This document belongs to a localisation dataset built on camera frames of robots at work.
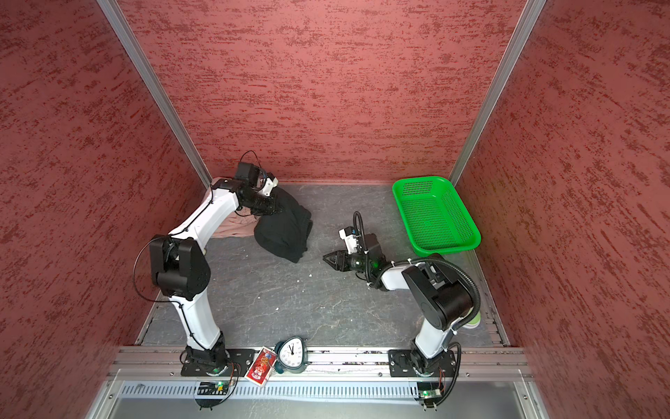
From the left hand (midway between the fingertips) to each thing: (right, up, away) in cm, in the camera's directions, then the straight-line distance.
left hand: (281, 212), depth 91 cm
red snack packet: (-1, -44, -19) cm, 48 cm away
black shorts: (+2, -7, -2) cm, 8 cm away
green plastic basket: (+62, -2, +19) cm, 65 cm away
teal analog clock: (+8, -41, -19) cm, 45 cm away
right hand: (+16, -17, -3) cm, 24 cm away
